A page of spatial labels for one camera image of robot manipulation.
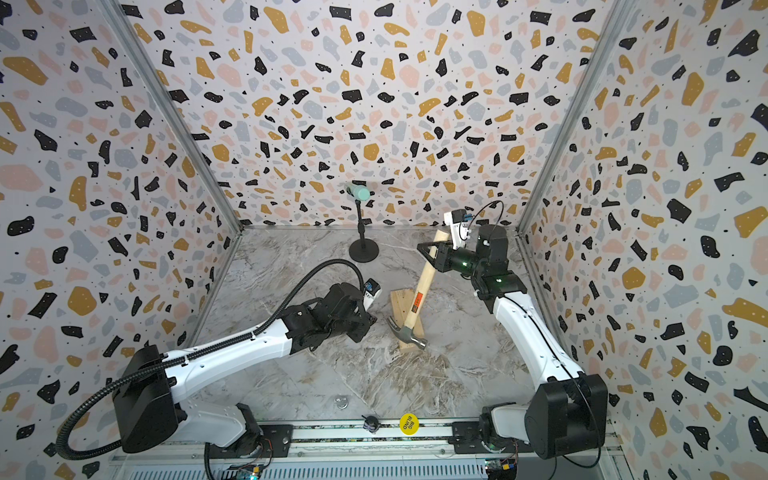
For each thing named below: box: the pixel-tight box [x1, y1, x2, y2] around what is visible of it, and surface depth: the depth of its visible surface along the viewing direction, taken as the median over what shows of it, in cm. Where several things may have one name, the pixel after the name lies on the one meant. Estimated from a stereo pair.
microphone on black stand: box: [344, 182, 379, 263], surface depth 117 cm
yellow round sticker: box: [399, 413, 419, 435], surface depth 78 cm
